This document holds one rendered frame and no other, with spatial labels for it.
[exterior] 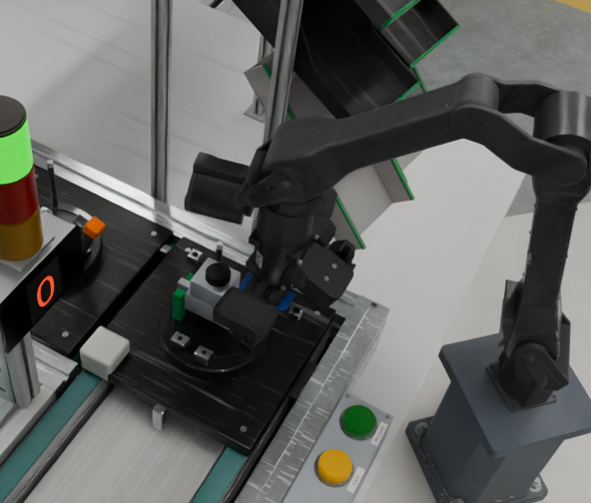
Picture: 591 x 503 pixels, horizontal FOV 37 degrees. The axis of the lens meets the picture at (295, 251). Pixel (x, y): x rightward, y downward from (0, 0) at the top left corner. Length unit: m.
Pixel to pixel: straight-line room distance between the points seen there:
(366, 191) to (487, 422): 0.40
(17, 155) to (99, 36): 1.02
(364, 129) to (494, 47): 2.67
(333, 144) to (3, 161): 0.29
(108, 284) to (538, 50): 2.57
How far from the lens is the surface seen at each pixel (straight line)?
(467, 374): 1.06
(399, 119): 0.79
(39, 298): 0.89
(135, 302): 1.17
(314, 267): 0.94
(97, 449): 1.12
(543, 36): 3.60
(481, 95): 0.76
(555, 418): 1.06
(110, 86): 1.64
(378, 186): 1.29
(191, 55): 1.72
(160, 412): 1.08
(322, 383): 1.13
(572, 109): 0.79
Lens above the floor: 1.90
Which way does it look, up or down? 49 degrees down
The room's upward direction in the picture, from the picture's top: 11 degrees clockwise
